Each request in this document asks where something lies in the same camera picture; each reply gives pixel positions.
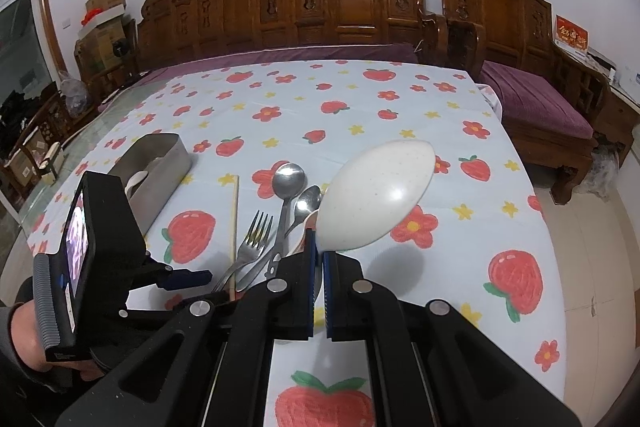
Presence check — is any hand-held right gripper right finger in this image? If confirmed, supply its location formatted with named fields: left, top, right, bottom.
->
left=322, top=251, right=583, bottom=427

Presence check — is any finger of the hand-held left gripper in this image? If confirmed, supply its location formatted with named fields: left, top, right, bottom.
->
left=162, top=268, right=213, bottom=294

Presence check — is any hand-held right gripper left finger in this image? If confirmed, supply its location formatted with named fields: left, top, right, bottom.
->
left=52, top=227, right=318, bottom=427

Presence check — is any white ceramic spoon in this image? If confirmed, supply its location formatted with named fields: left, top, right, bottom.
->
left=317, top=139, right=436, bottom=252
left=124, top=157, right=168, bottom=198

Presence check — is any rectangular metal tin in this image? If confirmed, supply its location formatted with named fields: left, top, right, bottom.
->
left=107, top=133, right=194, bottom=238

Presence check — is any metal fork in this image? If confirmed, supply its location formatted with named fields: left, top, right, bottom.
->
left=212, top=210, right=275, bottom=293

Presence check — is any wooden chopstick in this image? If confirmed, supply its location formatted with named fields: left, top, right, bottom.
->
left=227, top=175, right=241, bottom=304

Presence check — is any small metal spoon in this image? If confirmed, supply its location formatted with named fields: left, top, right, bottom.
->
left=235, top=185, right=322, bottom=292

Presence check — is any large metal spoon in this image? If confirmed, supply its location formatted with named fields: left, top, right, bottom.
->
left=262, top=163, right=306, bottom=281

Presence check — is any person's left forearm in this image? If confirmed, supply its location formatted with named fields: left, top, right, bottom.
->
left=0, top=302, right=68, bottom=427

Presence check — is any person's left hand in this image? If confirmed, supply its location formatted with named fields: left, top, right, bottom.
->
left=7, top=302, right=108, bottom=384

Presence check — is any clear plastic bag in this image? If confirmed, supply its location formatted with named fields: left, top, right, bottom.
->
left=59, top=72, right=94, bottom=118
left=590, top=146, right=622, bottom=200

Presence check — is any large cardboard box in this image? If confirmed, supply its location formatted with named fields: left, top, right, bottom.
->
left=75, top=19, right=136, bottom=80

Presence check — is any strawberry flower printed tablecloth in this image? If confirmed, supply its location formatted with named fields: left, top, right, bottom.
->
left=27, top=59, right=564, bottom=427

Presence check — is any white flat board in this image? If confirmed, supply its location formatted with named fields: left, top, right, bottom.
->
left=80, top=4, right=126, bottom=36

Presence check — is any long purple seat cushion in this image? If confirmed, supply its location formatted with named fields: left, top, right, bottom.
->
left=97, top=44, right=420, bottom=114

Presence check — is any square purple seat cushion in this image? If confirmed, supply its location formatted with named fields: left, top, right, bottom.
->
left=479, top=60, right=596, bottom=139

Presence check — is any wooden side table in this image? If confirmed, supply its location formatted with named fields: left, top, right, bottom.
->
left=597, top=77, right=640, bottom=148

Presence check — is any red gift box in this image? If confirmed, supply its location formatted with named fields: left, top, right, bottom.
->
left=554, top=15, right=590, bottom=52

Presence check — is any small white device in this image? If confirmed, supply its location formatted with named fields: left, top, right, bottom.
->
left=585, top=47, right=619, bottom=80

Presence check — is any wooden door frame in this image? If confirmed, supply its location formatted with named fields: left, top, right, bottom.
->
left=34, top=0, right=69, bottom=68

